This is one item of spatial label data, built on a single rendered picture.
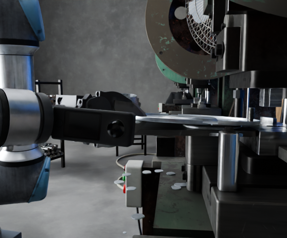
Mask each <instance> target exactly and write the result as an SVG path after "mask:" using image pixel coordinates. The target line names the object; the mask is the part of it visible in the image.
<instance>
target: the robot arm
mask: <svg viewBox="0 0 287 238"><path fill-rule="evenodd" d="M44 40H45V32H44V25H43V19H42V13H41V9H40V4H39V1H38V0H0V147H2V148H3V149H2V150H1V151H0V205H5V204H19V203H30V202H35V201H41V200H43V199H44V198H45V197H46V195H47V191H48V183H49V175H50V165H51V159H50V158H49V157H45V152H44V150H43V149H42V148H41V147H39V146H38V144H43V143H45V142H47V140H48V139H49V138H50V136H51V137H52V139H59V140H67V141H73V142H83V144H85V145H89V144H90V143H93V146H94V147H96V148H99V147H107V148H110V147H115V146H122V147H129V146H131V145H133V143H134V136H135V134H136V133H137V132H138V131H139V130H140V129H141V128H142V127H143V126H144V125H145V124H146V121H139V120H137V121H136V116H142V117H147V115H146V114H145V113H144V111H143V110H142V109H141V108H140V107H139V106H138V105H136V104H135V103H134V102H132V101H131V100H130V99H128V98H127V97H125V96H124V95H122V94H121V93H118V92H114V91H104V92H103V91H96V96H92V95H91V94H85V96H79V95H56V104H55V105H52V103H51V101H50V99H49V97H48V96H47V95H46V94H45V93H36V92H35V80H34V54H35V53H36V52H37V51H38V49H39V41H40V42H42V41H44ZM60 98H62V100H61V101H59V100H60ZM0 238H2V233H1V228H0Z"/></svg>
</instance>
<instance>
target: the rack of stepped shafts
mask: <svg viewBox="0 0 287 238"><path fill-rule="evenodd" d="M58 81H59V82H40V80H36V81H35V85H36V92H37V93H40V92H41V90H40V84H47V85H59V95H63V88H62V80H58ZM46 95H47V96H48V97H49V99H50V101H51V103H52V105H55V104H56V103H54V102H56V99H55V98H56V95H50V94H46ZM38 146H39V147H41V148H42V149H43V150H44V152H45V157H49V158H50V159H51V161H52V160H55V159H58V158H61V167H62V168H64V167H65V147H64V140H60V148H58V145H57V144H51V143H43V144H38Z"/></svg>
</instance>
